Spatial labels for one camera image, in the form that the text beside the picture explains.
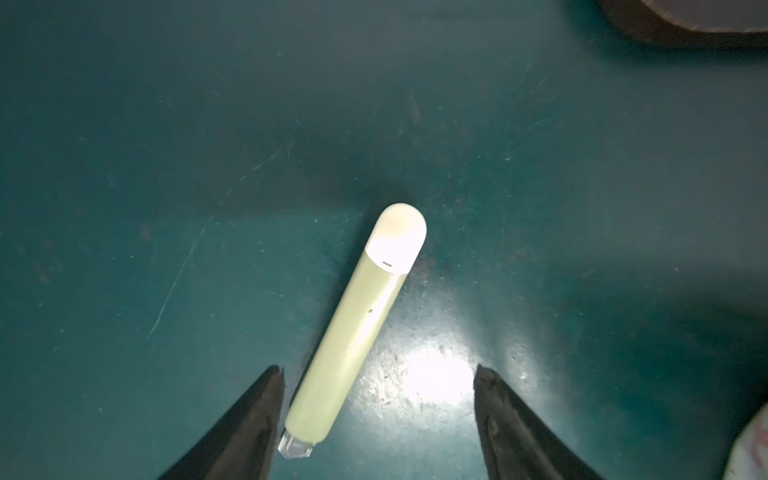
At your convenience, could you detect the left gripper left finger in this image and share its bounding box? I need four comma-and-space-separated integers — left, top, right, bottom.
161, 365, 285, 480

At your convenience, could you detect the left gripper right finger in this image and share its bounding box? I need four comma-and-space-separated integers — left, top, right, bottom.
473, 365, 601, 480

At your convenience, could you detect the white cloth tote pouch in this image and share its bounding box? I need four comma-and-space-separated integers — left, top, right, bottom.
722, 404, 768, 480

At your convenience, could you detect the olive green art knife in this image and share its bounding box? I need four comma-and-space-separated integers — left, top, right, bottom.
278, 203, 427, 459

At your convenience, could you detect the copper wire glass stand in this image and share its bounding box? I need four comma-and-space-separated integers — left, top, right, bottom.
598, 0, 767, 49

